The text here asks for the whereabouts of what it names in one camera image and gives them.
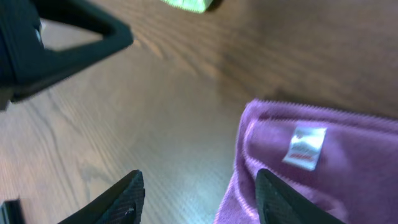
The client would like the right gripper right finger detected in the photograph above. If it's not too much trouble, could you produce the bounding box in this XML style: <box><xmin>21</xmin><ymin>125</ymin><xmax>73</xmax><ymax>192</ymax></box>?
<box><xmin>255</xmin><ymin>169</ymin><xmax>343</xmax><ymax>224</ymax></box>

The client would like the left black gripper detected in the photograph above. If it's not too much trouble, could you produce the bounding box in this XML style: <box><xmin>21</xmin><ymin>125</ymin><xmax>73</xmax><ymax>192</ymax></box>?
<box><xmin>1</xmin><ymin>0</ymin><xmax>133</xmax><ymax>111</ymax></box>

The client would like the purple cloth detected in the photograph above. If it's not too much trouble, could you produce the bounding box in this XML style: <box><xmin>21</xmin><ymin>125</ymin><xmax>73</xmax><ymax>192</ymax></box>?
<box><xmin>215</xmin><ymin>100</ymin><xmax>397</xmax><ymax>223</ymax></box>

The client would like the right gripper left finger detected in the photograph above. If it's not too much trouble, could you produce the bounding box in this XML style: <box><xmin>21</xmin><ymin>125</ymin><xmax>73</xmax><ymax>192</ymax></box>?
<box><xmin>60</xmin><ymin>170</ymin><xmax>146</xmax><ymax>224</ymax></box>

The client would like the folded green cloth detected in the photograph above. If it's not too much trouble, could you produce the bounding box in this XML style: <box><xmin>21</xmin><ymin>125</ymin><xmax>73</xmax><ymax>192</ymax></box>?
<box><xmin>162</xmin><ymin>0</ymin><xmax>213</xmax><ymax>14</ymax></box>

